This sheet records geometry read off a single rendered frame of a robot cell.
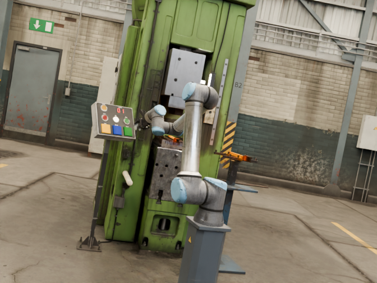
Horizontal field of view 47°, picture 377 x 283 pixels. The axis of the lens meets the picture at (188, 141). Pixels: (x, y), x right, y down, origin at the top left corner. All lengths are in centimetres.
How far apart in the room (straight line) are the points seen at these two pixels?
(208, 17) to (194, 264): 226
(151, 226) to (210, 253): 123
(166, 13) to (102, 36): 606
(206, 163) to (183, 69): 89
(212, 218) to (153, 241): 131
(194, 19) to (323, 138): 672
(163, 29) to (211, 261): 210
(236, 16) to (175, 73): 80
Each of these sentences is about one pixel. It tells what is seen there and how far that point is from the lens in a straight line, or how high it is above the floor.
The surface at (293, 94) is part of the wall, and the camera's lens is 1003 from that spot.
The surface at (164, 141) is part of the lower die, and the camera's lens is 375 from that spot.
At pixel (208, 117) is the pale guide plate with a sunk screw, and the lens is 395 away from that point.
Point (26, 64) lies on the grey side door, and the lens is 1027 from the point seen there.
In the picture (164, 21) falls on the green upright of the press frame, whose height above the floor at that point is 200.
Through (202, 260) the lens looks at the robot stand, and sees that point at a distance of 268.
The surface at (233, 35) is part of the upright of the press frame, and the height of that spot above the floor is 202.
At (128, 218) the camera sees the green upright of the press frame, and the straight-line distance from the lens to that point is 399.
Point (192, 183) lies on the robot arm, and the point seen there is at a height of 84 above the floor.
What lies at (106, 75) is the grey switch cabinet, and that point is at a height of 172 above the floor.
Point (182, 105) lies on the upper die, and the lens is 376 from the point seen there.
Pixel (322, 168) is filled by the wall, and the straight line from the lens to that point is 1030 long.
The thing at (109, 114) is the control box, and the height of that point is 112.
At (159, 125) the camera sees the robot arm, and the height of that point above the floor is 112.
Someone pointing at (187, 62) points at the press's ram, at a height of 168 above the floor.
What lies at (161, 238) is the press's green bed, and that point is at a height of 13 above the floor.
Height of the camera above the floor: 123
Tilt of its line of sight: 3 degrees down
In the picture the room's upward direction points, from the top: 10 degrees clockwise
